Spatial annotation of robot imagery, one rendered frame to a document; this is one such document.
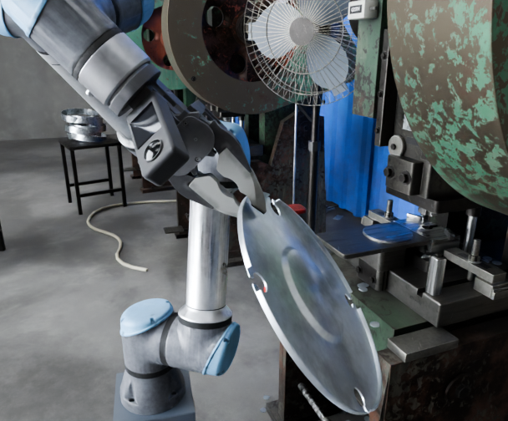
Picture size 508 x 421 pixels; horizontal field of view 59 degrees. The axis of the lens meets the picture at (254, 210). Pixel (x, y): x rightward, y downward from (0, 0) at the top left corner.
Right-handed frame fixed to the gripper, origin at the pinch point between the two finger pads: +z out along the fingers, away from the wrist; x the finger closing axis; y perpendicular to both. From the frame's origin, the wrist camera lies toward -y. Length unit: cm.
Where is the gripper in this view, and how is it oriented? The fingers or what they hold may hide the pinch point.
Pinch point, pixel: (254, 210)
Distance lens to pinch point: 53.9
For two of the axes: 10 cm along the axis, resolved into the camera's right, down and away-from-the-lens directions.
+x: -7.1, 6.6, 2.5
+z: 7.0, 6.7, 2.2
